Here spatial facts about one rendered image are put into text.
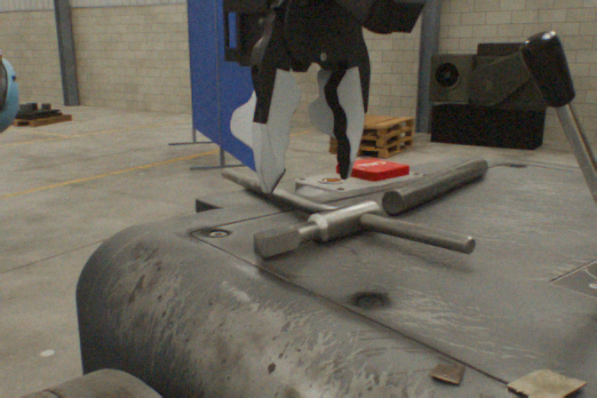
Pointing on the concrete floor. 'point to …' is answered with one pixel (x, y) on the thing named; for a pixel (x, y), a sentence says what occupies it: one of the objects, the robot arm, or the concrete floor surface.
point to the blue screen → (216, 82)
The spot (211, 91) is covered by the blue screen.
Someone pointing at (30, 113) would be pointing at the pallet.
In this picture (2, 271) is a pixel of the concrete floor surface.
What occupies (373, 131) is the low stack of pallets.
